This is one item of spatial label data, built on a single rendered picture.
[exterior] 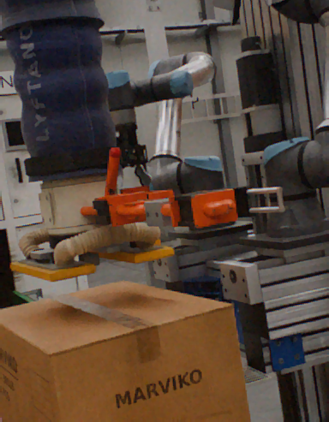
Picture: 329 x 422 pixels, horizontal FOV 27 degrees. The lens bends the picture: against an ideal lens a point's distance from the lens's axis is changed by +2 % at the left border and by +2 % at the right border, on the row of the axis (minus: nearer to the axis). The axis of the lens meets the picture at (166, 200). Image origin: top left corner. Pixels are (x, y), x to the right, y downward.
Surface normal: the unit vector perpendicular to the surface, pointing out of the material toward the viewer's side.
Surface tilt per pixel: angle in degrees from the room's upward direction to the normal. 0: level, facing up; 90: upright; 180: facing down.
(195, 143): 90
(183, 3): 90
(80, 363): 90
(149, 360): 90
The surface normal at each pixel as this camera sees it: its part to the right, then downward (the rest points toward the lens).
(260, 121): 0.37, -0.01
